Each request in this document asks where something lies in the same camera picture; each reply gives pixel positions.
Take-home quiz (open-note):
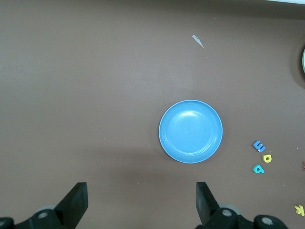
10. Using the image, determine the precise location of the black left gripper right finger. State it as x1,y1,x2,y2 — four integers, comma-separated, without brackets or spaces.
195,182,289,229

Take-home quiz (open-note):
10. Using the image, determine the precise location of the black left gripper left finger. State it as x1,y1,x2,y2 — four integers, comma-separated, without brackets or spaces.
0,182,89,229

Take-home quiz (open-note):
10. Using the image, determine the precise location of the blue letter m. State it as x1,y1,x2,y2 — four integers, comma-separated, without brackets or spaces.
253,140,266,153

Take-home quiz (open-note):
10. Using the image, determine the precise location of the blue plate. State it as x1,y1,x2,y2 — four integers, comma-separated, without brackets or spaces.
158,99,224,164

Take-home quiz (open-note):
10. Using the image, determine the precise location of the yellow letter k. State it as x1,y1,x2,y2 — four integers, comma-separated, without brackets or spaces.
294,204,305,217

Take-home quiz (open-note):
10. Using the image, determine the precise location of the brown table cover sheet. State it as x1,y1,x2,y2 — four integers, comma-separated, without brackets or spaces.
0,0,305,229

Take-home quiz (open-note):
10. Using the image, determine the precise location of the small grey paper scrap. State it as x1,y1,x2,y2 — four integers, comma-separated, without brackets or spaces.
192,34,205,49

